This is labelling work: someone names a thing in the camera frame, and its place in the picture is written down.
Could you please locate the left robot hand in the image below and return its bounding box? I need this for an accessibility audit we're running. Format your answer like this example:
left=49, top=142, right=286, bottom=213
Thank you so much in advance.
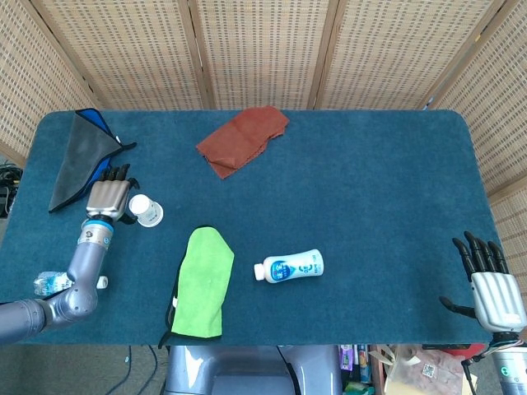
left=84, top=163, right=140, bottom=225

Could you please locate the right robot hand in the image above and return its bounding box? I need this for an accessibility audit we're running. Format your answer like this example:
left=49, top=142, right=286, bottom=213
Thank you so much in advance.
left=438, top=230, right=527, bottom=332

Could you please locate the white printed paper cup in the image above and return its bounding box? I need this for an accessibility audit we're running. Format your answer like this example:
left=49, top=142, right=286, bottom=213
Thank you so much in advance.
left=128, top=193, right=165, bottom=229

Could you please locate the grey and blue cloth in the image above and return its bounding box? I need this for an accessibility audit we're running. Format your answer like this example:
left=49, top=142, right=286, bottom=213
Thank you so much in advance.
left=48, top=107, right=138, bottom=214

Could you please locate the clear plastic water bottle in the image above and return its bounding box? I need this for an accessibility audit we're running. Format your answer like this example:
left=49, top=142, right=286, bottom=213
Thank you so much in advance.
left=33, top=270, right=110, bottom=298

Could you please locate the beige paper bag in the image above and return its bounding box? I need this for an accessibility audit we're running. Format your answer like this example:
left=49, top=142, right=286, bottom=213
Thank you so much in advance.
left=382, top=344, right=473, bottom=395

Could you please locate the green microfibre cloth black trim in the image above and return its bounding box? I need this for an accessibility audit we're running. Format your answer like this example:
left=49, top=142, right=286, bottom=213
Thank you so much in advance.
left=158, top=225, right=236, bottom=350

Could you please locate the brown cloth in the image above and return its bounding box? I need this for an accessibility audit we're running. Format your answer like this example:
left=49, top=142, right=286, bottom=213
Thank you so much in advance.
left=195, top=105, right=290, bottom=181

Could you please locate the colourful packages stack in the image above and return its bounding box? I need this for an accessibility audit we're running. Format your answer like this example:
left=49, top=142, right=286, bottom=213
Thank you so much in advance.
left=338, top=344, right=374, bottom=395

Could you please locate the blue carpet table cover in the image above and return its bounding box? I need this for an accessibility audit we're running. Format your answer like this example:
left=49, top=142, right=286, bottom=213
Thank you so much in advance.
left=0, top=109, right=506, bottom=346

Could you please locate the white milk drink bottle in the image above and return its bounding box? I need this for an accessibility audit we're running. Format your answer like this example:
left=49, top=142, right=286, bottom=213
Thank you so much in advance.
left=253, top=249, right=324, bottom=285

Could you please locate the woven rattan folding screen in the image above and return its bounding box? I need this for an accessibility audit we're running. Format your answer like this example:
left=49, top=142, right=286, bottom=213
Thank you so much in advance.
left=0, top=0, right=527, bottom=314

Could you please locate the grey robot torso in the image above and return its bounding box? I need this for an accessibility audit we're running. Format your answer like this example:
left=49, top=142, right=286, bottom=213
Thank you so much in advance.
left=164, top=344, right=343, bottom=395

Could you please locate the black cable bundle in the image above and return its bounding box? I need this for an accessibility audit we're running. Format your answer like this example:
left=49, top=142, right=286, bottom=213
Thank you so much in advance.
left=0, top=158, right=25, bottom=219

